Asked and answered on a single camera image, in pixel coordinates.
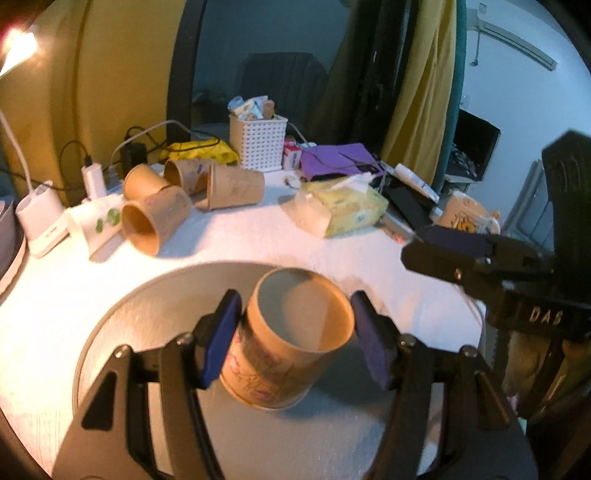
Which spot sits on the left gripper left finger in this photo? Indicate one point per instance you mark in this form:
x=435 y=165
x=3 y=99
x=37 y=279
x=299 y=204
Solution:
x=110 y=435

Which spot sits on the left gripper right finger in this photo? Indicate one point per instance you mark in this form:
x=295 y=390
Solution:
x=480 y=435

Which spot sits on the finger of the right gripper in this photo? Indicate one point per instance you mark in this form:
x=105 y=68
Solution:
x=457 y=239
x=453 y=263

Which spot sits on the brown printed paper cup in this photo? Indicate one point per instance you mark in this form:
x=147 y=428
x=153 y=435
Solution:
x=295 y=322

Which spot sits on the white paper cup green print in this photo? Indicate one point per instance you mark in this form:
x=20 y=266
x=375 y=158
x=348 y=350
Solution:
x=94 y=222

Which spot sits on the brown paper cup front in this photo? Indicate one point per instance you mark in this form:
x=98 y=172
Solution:
x=150 y=222

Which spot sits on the brown paper cup back left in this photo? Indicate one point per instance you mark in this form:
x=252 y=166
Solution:
x=142 y=181

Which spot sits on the brown paper cup right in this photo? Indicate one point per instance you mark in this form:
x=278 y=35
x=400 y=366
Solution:
x=230 y=187

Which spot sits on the brown paper cup middle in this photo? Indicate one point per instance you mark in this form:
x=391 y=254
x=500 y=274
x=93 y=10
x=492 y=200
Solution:
x=189 y=174

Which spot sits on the white printed mug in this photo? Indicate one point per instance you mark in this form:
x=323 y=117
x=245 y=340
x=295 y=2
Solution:
x=464 y=213

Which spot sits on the black laptop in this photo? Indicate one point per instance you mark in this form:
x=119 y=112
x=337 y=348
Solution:
x=474 y=143

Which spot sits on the white textured tablecloth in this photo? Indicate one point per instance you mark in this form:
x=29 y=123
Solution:
x=66 y=312

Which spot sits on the yellow curtain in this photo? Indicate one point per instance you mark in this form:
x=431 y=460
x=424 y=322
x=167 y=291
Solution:
x=396 y=82

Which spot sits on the yellow tissue pack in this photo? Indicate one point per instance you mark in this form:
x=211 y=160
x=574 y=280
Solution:
x=337 y=207

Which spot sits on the white plate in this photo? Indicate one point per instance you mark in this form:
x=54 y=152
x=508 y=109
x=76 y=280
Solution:
x=15 y=264

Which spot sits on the purple cloth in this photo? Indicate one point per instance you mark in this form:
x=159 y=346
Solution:
x=344 y=160

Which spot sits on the red white small box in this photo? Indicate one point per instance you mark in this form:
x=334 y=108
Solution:
x=291 y=155

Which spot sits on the purple grey bowl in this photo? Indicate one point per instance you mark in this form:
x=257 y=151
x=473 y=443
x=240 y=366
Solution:
x=7 y=232

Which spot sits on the white desk lamp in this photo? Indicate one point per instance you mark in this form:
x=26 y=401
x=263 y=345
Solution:
x=40 y=212

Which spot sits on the white charger plug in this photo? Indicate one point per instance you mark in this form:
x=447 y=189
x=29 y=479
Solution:
x=93 y=180

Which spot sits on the white perforated plastic basket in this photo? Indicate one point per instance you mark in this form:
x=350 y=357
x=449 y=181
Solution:
x=258 y=143

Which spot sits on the black power adapter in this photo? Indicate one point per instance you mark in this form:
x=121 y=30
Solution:
x=131 y=155

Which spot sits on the yellow snack bag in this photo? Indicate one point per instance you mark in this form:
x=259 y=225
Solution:
x=213 y=149

